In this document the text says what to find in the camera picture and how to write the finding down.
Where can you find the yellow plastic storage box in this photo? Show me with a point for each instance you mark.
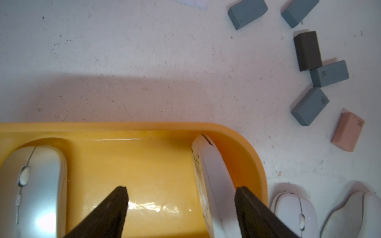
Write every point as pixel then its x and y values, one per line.
pixel 152 160

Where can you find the silver mouse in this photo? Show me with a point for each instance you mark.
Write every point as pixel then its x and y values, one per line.
pixel 33 193

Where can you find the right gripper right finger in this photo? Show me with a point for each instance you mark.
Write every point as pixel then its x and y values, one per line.
pixel 256 220

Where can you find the dark grey eraser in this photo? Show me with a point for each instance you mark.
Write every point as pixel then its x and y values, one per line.
pixel 307 50

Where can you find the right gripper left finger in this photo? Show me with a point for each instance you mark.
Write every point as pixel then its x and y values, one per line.
pixel 107 219

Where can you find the pink eraser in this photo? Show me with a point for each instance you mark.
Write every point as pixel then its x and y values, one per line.
pixel 348 132

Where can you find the white mouse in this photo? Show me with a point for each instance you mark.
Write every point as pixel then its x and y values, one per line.
pixel 359 217
pixel 297 213
pixel 215 188

